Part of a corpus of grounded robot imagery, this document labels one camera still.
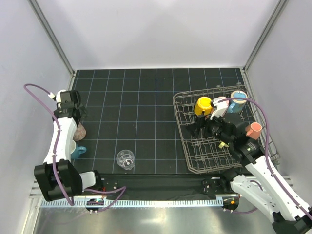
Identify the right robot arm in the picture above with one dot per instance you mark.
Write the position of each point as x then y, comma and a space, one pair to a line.
283, 207

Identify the white slotted cable duct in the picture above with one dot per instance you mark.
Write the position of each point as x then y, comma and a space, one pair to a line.
97, 202

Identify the brown floral mug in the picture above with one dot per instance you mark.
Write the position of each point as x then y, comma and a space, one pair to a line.
253, 130

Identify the yellow mug black handle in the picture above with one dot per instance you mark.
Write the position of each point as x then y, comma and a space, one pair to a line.
203, 106

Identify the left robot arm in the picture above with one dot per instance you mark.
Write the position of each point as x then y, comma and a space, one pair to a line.
56, 176

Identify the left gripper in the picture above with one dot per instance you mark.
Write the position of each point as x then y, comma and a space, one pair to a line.
79, 112

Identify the blue butterfly mug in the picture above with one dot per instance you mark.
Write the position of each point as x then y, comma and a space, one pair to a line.
236, 105

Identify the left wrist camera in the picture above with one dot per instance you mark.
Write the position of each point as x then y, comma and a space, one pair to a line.
62, 96

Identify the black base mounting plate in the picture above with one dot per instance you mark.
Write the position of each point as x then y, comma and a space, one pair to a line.
167, 187

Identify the clear glass tumbler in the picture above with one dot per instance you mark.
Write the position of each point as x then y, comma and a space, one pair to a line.
126, 159

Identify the white mug blue handle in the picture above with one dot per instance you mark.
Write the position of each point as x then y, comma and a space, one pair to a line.
76, 151

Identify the cream yellow faceted mug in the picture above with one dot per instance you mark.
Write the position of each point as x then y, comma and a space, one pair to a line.
222, 145

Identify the pink faceted mug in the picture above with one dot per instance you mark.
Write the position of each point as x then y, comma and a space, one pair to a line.
220, 102

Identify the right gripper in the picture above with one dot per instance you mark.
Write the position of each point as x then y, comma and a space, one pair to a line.
203, 126

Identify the grey wire dish rack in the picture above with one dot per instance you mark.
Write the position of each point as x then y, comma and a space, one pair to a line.
203, 155

